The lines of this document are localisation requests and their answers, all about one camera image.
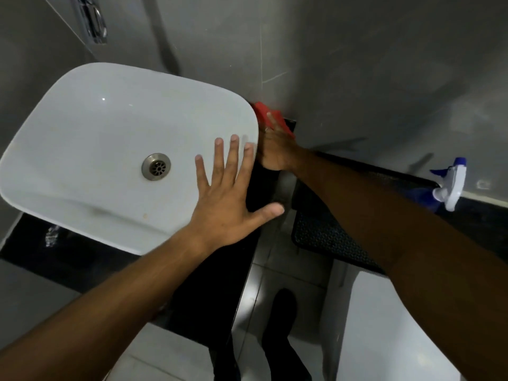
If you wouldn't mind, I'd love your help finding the person's right hand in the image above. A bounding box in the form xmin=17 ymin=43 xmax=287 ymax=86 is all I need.
xmin=256 ymin=112 xmax=304 ymax=172

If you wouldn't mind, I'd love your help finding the person's left hand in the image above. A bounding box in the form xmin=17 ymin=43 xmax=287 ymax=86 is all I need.
xmin=186 ymin=134 xmax=285 ymax=252

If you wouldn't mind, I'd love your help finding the red cleaning cloth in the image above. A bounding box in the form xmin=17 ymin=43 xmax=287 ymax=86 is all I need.
xmin=251 ymin=102 xmax=296 ymax=139

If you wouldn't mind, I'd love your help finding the person's left forearm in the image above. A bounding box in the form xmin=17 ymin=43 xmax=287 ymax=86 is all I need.
xmin=0 ymin=226 xmax=217 ymax=381

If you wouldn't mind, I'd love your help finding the person's right forearm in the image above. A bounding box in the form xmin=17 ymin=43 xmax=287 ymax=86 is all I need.
xmin=292 ymin=148 xmax=508 ymax=381

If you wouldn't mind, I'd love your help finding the metal sink drain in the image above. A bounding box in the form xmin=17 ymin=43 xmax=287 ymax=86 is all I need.
xmin=141 ymin=153 xmax=172 ymax=181

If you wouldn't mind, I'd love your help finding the black mesh bin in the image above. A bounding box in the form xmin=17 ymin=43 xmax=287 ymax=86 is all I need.
xmin=291 ymin=179 xmax=389 ymax=275

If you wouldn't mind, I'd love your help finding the white ceramic sink basin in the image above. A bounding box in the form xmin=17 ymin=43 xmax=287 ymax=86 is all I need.
xmin=0 ymin=62 xmax=260 ymax=256

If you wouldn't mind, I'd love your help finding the person's right leg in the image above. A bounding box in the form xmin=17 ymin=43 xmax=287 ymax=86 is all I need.
xmin=261 ymin=288 xmax=313 ymax=381

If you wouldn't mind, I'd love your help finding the person's leg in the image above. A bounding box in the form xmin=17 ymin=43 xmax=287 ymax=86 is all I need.
xmin=209 ymin=332 xmax=242 ymax=381
xmin=261 ymin=288 xmax=313 ymax=381

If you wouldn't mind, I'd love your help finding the person's left leg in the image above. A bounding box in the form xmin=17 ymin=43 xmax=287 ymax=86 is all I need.
xmin=209 ymin=332 xmax=242 ymax=381

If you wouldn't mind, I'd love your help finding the chrome faucet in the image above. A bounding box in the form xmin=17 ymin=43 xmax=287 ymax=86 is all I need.
xmin=75 ymin=0 xmax=108 ymax=45

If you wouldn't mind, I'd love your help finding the blue spray bottle white trigger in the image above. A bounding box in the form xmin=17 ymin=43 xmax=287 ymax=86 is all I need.
xmin=405 ymin=157 xmax=468 ymax=213

